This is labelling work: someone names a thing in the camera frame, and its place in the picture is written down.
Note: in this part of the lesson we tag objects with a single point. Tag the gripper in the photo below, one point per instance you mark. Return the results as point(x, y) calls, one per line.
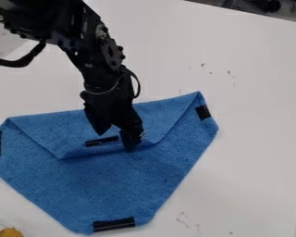
point(107, 100)

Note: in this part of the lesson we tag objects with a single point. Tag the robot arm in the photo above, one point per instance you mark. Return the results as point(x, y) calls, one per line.
point(68, 27)

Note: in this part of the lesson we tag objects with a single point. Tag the blue cloth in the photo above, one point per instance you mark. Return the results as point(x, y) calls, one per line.
point(105, 172)

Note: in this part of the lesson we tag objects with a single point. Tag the yellow toy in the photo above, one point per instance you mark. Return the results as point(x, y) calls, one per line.
point(10, 232)

